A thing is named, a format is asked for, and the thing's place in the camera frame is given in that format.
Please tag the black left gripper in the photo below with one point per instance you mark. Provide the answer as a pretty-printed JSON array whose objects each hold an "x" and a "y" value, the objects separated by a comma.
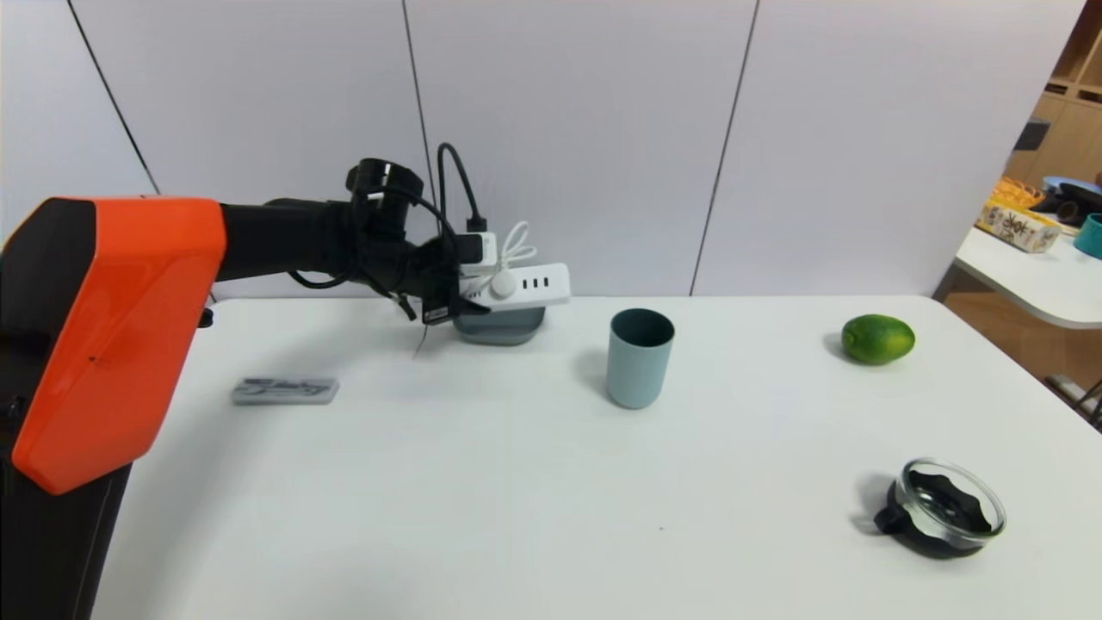
[{"x": 441, "y": 306}]

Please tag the orange and black left arm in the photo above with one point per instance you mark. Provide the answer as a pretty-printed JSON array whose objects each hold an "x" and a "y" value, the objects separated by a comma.
[{"x": 129, "y": 301}]

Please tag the grey square dish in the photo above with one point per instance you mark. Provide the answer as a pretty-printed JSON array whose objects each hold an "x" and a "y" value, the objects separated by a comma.
[{"x": 504, "y": 325}]

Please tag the black round object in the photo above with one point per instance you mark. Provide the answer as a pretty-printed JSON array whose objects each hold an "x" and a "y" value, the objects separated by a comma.
[{"x": 1074, "y": 205}]

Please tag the light blue plastic cup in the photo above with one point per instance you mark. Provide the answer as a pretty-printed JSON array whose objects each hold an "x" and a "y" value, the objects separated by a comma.
[{"x": 637, "y": 370}]

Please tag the grey flat rectangular pack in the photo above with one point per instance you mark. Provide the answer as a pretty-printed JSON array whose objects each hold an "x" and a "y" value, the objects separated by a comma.
[{"x": 286, "y": 390}]

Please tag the green lime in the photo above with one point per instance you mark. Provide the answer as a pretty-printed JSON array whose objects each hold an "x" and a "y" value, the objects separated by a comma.
[{"x": 878, "y": 339}]

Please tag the glass cup with black holder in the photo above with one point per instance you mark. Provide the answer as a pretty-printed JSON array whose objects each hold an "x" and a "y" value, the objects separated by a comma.
[{"x": 938, "y": 534}]

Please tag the patterned cardboard box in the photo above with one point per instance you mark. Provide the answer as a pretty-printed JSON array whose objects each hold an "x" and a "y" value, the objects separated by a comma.
[{"x": 1016, "y": 226}]

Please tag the white side table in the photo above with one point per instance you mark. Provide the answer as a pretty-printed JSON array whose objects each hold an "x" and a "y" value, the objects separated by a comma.
[{"x": 1033, "y": 277}]

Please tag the blue plate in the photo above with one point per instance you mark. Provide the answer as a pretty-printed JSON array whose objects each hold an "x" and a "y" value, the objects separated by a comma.
[{"x": 1066, "y": 182}]

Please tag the teal cup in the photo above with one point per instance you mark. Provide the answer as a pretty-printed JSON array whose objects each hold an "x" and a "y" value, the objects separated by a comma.
[{"x": 1091, "y": 237}]

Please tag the wooden shelf unit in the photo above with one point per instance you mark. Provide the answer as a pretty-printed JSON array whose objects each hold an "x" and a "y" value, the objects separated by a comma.
[{"x": 1072, "y": 129}]

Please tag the metal chair frame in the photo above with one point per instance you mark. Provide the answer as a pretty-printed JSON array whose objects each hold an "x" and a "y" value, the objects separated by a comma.
[{"x": 1076, "y": 396}]

